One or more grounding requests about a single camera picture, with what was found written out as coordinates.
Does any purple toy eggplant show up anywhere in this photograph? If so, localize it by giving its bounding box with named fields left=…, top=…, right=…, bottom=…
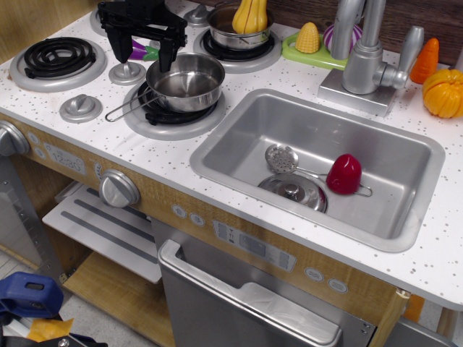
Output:
left=129, top=40, right=158, bottom=61

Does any back right black burner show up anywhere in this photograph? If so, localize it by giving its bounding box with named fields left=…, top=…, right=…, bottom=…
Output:
left=193, top=30, right=281, bottom=74

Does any steel pot on back burner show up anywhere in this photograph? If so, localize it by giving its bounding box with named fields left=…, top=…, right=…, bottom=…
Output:
left=206, top=4, right=276, bottom=51

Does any back left black burner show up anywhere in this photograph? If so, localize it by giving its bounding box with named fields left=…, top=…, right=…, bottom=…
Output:
left=90, top=9, right=107, bottom=37

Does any purple white toy onion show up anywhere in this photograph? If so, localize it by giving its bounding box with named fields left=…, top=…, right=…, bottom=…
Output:
left=323, top=25, right=362, bottom=52

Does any grey stove knob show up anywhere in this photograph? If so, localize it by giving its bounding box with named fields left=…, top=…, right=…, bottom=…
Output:
left=59, top=94, right=103, bottom=124
left=109, top=62, right=146, bottom=85
left=183, top=4, right=209, bottom=27

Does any steel slotted spoon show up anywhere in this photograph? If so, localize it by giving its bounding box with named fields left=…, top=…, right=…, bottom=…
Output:
left=265, top=144, right=373, bottom=197

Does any small steel saucepan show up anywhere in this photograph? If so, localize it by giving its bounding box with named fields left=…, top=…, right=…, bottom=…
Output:
left=105, top=52, right=226, bottom=122

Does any silver oven dial left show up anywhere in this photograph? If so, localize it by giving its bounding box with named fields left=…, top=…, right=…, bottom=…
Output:
left=0, top=121, right=30, bottom=157

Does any black burner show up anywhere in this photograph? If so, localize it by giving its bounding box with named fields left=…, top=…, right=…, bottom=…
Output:
left=90, top=9, right=107, bottom=37
left=9, top=37, right=106, bottom=93
left=193, top=30, right=281, bottom=74
left=122, top=82, right=226, bottom=141

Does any red toy pepper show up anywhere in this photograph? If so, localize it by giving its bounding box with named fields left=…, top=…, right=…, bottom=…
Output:
left=326, top=154, right=362, bottom=195

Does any orange toy carrot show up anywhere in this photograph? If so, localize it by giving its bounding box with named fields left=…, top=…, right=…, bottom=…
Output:
left=409, top=38, right=440, bottom=84

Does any silver oven dial centre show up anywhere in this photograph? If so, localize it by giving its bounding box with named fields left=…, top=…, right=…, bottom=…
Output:
left=98, top=169, right=140, bottom=208

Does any green toy cutting board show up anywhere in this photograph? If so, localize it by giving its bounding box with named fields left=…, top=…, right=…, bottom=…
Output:
left=281, top=33, right=348, bottom=71

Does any white oven rack shelf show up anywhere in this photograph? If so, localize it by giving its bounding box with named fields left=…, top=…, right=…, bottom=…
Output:
left=43, top=184, right=161, bottom=283

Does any silver toy faucet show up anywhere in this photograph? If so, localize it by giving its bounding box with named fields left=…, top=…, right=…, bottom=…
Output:
left=318, top=1, right=424, bottom=117

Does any front left black burner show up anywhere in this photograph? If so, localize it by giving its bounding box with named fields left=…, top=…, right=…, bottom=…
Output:
left=9, top=37, right=106, bottom=93

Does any grey stove knob front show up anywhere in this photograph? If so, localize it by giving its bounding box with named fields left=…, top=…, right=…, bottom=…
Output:
left=59, top=94, right=103, bottom=124

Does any grey toy sink basin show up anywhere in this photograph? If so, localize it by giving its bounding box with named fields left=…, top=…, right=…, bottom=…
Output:
left=190, top=89, right=445, bottom=252

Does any silver dishwasher door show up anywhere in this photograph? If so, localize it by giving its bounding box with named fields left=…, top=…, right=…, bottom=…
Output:
left=157, top=239, right=377, bottom=347

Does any steel pot lid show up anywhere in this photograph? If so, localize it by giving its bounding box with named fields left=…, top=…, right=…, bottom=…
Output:
left=258, top=173, right=328, bottom=213

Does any grey stove knob middle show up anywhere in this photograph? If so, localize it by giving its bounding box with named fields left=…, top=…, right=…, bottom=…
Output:
left=109, top=62, right=146, bottom=85

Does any front right black burner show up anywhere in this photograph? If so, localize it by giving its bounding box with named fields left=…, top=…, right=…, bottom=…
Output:
left=122, top=82, right=226, bottom=141

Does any silver oven dial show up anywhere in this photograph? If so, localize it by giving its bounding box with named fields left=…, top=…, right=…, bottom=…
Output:
left=0, top=121, right=30, bottom=157
left=98, top=169, right=140, bottom=208

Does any grey stove knob back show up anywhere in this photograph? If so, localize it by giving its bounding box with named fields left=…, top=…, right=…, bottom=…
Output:
left=183, top=4, right=209, bottom=27

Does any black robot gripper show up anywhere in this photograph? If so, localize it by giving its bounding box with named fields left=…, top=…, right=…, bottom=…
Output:
left=98, top=1, right=187, bottom=72

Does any blue clamp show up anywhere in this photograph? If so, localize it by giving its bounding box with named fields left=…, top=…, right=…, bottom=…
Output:
left=1, top=272, right=64, bottom=318

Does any orange toy pumpkin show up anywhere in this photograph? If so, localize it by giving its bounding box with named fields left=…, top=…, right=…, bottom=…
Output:
left=422, top=69, right=462, bottom=119

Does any toy corn cob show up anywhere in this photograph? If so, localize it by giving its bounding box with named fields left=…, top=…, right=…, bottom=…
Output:
left=295, top=22, right=320, bottom=54

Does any grey oven door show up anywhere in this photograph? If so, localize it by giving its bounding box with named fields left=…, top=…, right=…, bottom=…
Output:
left=1, top=157, right=63, bottom=280

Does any yellow toy squash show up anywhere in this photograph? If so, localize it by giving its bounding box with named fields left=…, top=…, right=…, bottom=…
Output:
left=232, top=0, right=268, bottom=34

